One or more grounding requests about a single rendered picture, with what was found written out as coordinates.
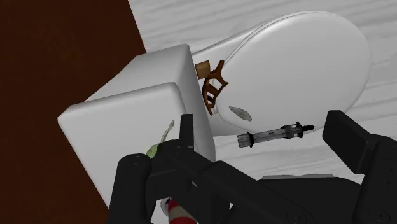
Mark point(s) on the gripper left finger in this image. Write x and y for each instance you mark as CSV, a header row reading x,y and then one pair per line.
x,y
186,173

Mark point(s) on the brown curved rack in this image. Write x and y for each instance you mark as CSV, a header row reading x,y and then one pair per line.
x,y
210,90

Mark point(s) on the red and white striped thing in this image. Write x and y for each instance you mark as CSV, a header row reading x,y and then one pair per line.
x,y
178,214

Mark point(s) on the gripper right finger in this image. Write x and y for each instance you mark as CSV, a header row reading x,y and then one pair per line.
x,y
377,173

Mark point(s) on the small grey leaf-shaped piece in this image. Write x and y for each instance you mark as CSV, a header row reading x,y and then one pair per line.
x,y
241,113

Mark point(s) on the grey and black syringe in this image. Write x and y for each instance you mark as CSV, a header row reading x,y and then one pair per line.
x,y
270,135

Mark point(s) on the pale green leaf-shaped thing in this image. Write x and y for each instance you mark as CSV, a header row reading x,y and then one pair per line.
x,y
153,151

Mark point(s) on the tan wooden block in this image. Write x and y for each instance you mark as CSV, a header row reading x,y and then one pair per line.
x,y
202,69

